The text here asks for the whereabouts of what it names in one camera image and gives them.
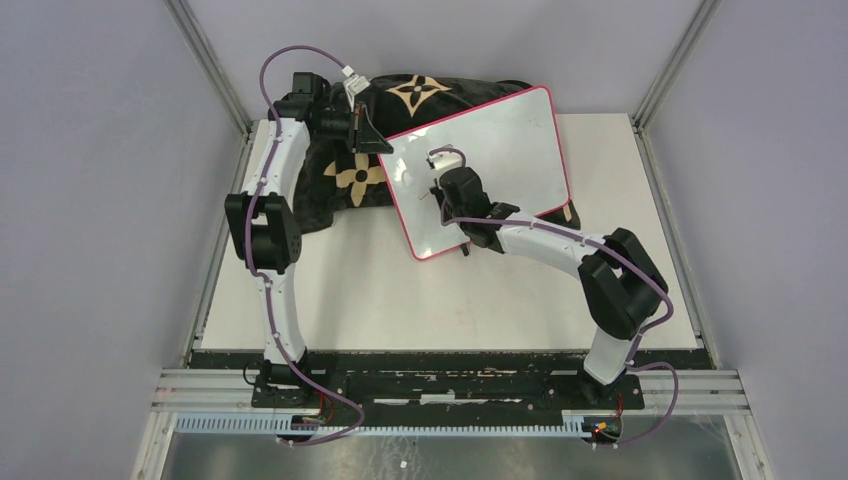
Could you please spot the aluminium frame rails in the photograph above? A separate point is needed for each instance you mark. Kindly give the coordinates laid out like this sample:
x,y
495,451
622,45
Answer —
x,y
202,391

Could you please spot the black patterned blanket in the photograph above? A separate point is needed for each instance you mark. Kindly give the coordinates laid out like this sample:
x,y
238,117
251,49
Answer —
x,y
334,179

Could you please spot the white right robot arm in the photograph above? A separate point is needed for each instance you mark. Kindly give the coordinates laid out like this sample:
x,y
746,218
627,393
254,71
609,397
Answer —
x,y
621,284

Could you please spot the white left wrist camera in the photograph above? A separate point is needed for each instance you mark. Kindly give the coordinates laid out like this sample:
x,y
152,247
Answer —
x,y
353,84

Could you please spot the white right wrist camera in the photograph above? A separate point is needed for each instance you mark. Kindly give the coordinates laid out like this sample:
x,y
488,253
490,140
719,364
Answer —
x,y
445,159

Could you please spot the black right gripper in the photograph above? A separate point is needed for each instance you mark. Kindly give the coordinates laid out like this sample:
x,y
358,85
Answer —
x,y
438,189

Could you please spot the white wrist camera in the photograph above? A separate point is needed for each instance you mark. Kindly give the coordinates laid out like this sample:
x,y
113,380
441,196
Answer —
x,y
353,84
445,159

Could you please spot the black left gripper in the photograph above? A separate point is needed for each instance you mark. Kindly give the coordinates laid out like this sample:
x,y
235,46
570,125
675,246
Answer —
x,y
364,138

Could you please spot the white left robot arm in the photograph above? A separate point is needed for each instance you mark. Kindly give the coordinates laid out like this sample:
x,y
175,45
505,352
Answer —
x,y
263,228

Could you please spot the pink framed whiteboard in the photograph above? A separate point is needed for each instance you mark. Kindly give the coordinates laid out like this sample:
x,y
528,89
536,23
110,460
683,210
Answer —
x,y
512,143

